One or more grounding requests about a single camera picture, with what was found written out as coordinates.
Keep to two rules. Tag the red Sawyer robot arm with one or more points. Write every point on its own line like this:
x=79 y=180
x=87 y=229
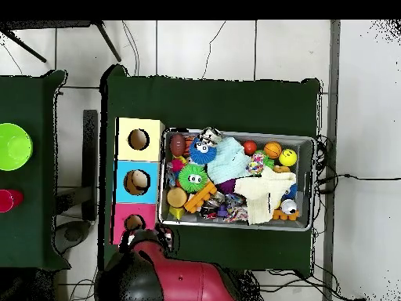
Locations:
x=188 y=282

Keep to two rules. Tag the wooden box with three holes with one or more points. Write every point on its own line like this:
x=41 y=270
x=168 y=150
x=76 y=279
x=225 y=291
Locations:
x=155 y=153

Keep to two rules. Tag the clear mesh bin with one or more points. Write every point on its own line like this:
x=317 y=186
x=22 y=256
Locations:
x=303 y=194

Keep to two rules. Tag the green spiky toy with eyes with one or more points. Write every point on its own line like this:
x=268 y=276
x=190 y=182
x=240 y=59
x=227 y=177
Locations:
x=192 y=171

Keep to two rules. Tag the blue spiky toy with eyes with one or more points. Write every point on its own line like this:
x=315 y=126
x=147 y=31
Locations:
x=202 y=155

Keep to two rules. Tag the light blue cloth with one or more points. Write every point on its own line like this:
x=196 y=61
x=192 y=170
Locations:
x=228 y=163

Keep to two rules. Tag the orange toothed toy block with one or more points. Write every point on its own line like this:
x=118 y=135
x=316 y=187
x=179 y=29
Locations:
x=200 y=197

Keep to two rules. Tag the crushed silver drink can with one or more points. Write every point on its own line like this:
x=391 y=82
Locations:
x=210 y=136

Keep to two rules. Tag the brown toy football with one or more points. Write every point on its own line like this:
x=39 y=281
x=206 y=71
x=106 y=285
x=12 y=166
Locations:
x=177 y=145

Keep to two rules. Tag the small red-orange ball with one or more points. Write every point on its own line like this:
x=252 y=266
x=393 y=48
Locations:
x=250 y=148

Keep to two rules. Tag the dark green table cloth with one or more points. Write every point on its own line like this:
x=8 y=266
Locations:
x=219 y=106
x=31 y=94

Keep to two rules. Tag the cream cloth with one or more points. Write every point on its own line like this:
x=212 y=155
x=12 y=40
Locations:
x=260 y=194

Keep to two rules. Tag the orange toy basketball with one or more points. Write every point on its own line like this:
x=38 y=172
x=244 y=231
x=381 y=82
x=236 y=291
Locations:
x=273 y=150

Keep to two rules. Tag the yellow smiley ball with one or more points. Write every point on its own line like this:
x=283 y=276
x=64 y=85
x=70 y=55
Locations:
x=287 y=157

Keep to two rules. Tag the black flat stand bar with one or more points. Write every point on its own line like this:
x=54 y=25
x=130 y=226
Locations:
x=90 y=156

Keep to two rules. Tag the grey round stand base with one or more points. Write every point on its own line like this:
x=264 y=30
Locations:
x=73 y=233

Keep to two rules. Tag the black tripod stand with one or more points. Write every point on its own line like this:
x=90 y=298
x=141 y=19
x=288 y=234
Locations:
x=108 y=42

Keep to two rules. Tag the lime green plastic bowl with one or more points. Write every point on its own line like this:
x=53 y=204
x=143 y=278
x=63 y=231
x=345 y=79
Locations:
x=14 y=147

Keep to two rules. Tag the pink-red plastic cup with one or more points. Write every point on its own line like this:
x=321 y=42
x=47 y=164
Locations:
x=15 y=199

